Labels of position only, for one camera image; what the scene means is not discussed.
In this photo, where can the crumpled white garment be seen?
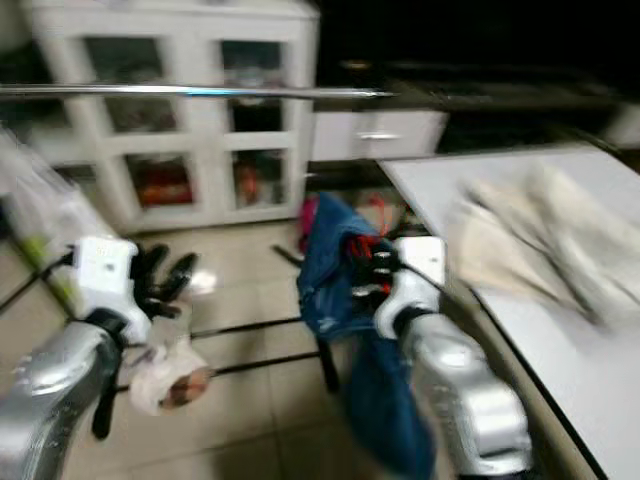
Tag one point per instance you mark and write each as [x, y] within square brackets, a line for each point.
[530, 235]

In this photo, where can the white drawer unit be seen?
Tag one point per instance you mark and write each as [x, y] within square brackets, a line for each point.
[375, 135]

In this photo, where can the white hanging garment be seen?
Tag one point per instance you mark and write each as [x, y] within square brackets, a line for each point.
[50, 200]

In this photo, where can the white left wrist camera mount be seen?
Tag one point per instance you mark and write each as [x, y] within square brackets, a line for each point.
[105, 275]

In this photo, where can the white glass door cabinet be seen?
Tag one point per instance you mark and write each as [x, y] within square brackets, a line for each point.
[195, 135]

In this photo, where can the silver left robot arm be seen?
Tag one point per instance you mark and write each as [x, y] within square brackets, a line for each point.
[55, 390]

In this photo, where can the red clothes hanger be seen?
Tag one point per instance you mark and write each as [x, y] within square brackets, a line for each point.
[375, 215]

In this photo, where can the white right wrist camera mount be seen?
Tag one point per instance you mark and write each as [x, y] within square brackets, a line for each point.
[415, 285]

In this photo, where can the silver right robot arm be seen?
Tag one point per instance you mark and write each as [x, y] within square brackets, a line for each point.
[470, 400]

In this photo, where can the blue denim jacket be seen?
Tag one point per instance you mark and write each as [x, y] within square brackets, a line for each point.
[335, 270]

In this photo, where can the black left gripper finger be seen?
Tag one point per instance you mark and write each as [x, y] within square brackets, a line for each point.
[182, 275]
[153, 260]

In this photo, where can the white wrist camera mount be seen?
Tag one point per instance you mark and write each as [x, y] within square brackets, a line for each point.
[105, 275]
[415, 285]

